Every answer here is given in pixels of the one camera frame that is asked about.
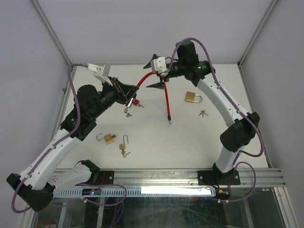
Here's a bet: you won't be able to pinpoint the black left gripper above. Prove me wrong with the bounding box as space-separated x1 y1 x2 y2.
91 76 139 120

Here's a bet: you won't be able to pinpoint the red cable lock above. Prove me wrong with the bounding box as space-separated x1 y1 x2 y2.
123 72 172 127

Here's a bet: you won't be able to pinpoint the large brass padlock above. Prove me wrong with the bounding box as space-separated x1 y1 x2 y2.
185 92 203 103

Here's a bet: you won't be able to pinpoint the large padlock keys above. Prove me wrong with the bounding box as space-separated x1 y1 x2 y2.
199 110 208 117

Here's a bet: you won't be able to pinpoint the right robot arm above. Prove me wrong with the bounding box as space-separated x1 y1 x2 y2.
144 38 260 184

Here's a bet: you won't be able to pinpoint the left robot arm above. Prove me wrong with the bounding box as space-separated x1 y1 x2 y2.
7 77 139 212

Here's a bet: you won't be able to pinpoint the small red padlock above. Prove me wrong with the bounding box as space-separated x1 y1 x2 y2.
133 99 140 106

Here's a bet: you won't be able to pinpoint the medium brass padlock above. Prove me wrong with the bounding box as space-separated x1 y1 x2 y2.
95 133 117 144

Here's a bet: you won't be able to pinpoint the small brass padlock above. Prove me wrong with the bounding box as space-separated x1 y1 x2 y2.
119 134 129 151

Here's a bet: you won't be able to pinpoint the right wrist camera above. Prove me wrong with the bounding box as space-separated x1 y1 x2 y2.
151 57 167 74

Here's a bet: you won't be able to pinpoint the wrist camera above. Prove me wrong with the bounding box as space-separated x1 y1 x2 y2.
151 57 167 74
86 64 113 86

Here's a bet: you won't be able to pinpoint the cable lock keys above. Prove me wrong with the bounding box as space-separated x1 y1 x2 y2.
123 108 132 117

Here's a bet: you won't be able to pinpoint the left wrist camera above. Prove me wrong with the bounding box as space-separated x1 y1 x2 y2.
86 64 113 86

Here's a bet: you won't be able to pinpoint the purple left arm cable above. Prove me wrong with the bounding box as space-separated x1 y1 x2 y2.
11 63 88 213

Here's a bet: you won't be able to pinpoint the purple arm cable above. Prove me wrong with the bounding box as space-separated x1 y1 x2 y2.
166 37 266 204
11 63 88 213

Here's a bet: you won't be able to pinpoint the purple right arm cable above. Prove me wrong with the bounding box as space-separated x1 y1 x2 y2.
166 37 266 204

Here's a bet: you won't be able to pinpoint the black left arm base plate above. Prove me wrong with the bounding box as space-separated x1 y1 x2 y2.
72 170 114 186

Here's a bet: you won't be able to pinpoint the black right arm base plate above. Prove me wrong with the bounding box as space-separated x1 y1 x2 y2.
197 170 241 186

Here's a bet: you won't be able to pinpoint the white slotted cable duct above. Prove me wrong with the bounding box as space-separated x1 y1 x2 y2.
56 187 216 198

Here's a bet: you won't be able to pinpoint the aluminium mounting rail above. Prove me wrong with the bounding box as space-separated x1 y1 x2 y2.
102 167 286 188

